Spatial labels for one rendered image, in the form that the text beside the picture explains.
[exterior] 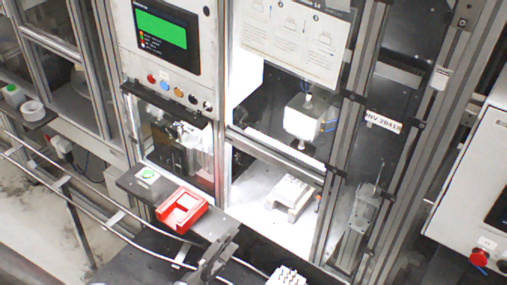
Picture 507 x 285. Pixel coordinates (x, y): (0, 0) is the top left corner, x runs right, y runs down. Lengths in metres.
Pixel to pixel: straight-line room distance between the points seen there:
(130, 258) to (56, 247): 1.03
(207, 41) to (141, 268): 1.03
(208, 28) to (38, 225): 2.10
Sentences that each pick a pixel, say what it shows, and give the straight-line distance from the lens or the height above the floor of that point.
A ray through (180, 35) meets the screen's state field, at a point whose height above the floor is 1.66.
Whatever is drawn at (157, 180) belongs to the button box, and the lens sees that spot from 1.82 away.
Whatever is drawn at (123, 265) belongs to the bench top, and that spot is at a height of 0.68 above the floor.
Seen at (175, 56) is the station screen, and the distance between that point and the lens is 1.44.
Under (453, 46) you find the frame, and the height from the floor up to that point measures 1.88.
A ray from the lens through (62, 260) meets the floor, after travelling 2.94.
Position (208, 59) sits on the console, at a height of 1.60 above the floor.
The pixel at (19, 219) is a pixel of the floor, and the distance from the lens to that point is 3.22.
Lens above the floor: 2.37
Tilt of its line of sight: 44 degrees down
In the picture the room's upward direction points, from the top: 3 degrees clockwise
